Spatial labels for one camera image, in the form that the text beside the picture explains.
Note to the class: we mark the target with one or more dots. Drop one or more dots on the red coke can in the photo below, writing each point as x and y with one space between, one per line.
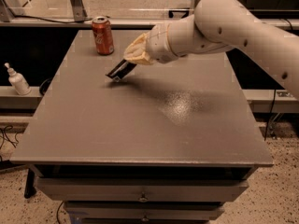
102 35

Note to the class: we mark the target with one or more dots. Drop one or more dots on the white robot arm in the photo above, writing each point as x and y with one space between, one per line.
221 25

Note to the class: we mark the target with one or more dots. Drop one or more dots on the white pump bottle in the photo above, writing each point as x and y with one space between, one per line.
17 81

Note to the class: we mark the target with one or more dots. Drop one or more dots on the grey metal shelf rail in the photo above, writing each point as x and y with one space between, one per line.
285 24

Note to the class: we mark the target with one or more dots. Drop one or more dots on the grey lower drawer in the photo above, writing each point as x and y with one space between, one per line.
144 211

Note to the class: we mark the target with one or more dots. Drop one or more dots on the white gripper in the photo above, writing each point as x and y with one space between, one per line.
157 44

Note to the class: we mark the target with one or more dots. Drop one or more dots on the grey drawer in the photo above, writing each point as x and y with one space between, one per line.
141 190
144 211

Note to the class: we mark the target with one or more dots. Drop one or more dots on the grey top drawer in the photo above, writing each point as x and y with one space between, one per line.
141 190

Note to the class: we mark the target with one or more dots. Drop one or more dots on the black rxbar chocolate wrapper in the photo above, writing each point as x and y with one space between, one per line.
122 69

